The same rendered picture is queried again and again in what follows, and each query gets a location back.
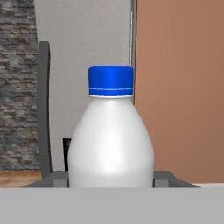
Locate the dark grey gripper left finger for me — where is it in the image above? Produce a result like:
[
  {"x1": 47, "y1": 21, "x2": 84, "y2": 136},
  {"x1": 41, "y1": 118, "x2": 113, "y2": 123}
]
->
[{"x1": 24, "y1": 137, "x2": 73, "y2": 188}]

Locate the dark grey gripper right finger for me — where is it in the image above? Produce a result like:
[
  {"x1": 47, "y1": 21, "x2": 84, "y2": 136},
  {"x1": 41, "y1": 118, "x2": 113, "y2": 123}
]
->
[{"x1": 153, "y1": 170, "x2": 201, "y2": 188}]

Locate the white bottle with blue cap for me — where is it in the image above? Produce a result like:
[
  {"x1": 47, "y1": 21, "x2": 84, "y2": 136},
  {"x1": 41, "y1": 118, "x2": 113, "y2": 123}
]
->
[{"x1": 67, "y1": 65, "x2": 155, "y2": 188}]

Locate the light grey fridge door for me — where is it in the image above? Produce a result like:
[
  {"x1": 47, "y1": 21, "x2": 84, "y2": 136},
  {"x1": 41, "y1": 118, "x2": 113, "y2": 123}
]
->
[{"x1": 33, "y1": 0, "x2": 138, "y2": 173}]

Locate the brown cabinet side panel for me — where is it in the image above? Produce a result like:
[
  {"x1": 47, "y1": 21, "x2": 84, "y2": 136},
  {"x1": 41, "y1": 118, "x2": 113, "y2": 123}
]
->
[{"x1": 133, "y1": 0, "x2": 224, "y2": 185}]

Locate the dark grey fridge door handle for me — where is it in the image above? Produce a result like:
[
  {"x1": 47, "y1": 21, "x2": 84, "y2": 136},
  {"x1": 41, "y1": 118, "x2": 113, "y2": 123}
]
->
[{"x1": 36, "y1": 40, "x2": 54, "y2": 179}]

